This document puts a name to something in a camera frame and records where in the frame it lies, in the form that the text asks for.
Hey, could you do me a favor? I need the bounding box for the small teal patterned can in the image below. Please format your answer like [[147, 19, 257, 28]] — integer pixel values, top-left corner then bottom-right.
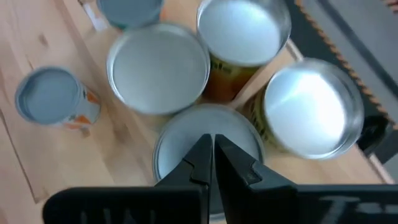
[[95, 0, 165, 30]]

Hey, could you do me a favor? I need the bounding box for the small white oranges can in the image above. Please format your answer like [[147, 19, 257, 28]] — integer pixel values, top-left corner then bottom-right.
[[14, 65, 102, 130]]

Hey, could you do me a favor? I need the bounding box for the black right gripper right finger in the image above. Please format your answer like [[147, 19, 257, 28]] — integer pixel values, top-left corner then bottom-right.
[[214, 133, 398, 224]]

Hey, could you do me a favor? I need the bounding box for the tin can olive label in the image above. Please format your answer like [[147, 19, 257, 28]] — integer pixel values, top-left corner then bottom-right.
[[242, 57, 365, 160]]

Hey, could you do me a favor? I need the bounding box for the pineapple can orange label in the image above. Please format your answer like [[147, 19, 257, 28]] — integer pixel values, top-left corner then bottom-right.
[[196, 0, 292, 103]]

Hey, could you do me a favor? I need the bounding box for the tin can cream label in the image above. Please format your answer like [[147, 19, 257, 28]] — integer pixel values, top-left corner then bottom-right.
[[106, 22, 211, 116]]

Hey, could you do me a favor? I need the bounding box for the black hazard-striped floor mat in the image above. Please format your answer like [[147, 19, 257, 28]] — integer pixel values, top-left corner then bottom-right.
[[284, 0, 398, 184]]

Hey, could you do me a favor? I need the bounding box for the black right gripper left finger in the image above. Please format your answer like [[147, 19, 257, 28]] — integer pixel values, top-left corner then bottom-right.
[[42, 133, 215, 224]]

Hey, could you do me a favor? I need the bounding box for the tin can teal label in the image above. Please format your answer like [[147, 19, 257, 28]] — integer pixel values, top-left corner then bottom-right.
[[152, 104, 266, 222]]

